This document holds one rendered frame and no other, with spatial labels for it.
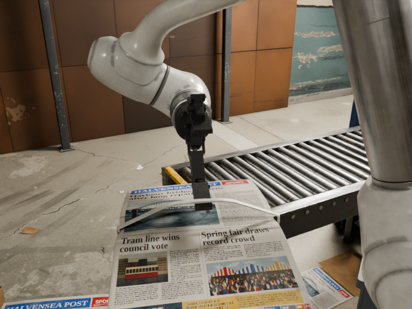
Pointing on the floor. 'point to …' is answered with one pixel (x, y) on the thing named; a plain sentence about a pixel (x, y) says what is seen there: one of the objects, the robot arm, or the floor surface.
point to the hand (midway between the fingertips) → (202, 167)
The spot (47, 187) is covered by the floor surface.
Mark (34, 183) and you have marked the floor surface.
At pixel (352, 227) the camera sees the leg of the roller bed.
